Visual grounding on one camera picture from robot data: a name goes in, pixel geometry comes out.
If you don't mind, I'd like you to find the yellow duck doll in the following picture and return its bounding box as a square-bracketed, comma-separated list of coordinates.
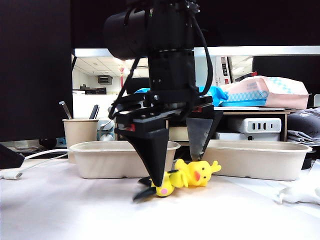
[174, 158, 223, 188]

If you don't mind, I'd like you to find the black pen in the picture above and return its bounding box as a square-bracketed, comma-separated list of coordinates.
[89, 104, 100, 120]

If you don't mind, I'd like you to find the pink tissue pack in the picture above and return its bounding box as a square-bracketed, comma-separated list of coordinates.
[219, 75, 312, 110]

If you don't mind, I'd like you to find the white paper sheet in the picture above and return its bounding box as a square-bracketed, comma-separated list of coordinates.
[224, 176, 320, 216]

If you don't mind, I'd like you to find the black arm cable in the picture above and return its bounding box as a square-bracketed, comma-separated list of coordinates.
[183, 18, 214, 121]
[107, 56, 141, 120]

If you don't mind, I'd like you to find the blue wet wipes pack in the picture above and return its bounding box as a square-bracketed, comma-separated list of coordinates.
[134, 85, 230, 107]

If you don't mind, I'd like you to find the white cabinet with red labels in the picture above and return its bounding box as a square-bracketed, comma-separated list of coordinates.
[215, 56, 235, 87]

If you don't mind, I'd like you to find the thick white cable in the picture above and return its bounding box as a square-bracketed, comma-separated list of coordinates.
[23, 148, 70, 161]

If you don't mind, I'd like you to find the black office chair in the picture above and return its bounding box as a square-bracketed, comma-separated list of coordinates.
[126, 77, 151, 95]

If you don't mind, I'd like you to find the black round object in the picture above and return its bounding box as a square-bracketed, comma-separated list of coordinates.
[38, 137, 58, 149]

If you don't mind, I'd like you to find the white cable with flat plug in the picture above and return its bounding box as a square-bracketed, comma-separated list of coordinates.
[0, 153, 69, 181]

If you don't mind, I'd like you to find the grey folded cloth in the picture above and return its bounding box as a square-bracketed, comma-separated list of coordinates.
[286, 107, 320, 146]

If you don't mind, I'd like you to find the black monitor with silver bezel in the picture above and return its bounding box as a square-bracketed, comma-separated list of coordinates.
[71, 0, 320, 58]

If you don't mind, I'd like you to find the beige cardboard box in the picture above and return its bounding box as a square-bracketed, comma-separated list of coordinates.
[168, 126, 190, 142]

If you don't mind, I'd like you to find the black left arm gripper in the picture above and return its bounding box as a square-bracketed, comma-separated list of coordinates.
[113, 85, 225, 188]

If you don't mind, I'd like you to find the beige paper pulp box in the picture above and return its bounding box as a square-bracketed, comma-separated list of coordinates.
[201, 139, 313, 182]
[69, 140, 181, 180]

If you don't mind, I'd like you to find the silver monitor stand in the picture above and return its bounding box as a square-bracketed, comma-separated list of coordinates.
[194, 56, 217, 87]

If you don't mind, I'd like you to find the grey wall mounted unit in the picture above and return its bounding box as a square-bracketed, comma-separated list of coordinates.
[97, 75, 113, 85]

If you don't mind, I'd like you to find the wooden desk riser shelf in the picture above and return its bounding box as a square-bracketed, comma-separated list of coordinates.
[114, 106, 292, 147]

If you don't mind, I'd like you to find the beige paper cup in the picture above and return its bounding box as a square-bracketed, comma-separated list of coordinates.
[62, 118, 100, 163]

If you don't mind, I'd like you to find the white desk gadget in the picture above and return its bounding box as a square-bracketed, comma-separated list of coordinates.
[97, 119, 116, 142]

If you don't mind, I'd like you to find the dark panel screen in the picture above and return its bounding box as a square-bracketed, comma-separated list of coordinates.
[0, 0, 73, 142]

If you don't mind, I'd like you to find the silver metal pen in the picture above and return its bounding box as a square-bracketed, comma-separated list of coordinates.
[58, 100, 74, 120]

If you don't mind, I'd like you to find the white power strip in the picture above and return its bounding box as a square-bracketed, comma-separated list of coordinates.
[226, 117, 282, 134]

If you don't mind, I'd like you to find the grey flat stand base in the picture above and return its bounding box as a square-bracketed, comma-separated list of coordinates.
[0, 139, 41, 152]

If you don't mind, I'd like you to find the yellow doll with black ears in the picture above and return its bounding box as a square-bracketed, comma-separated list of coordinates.
[132, 168, 189, 203]

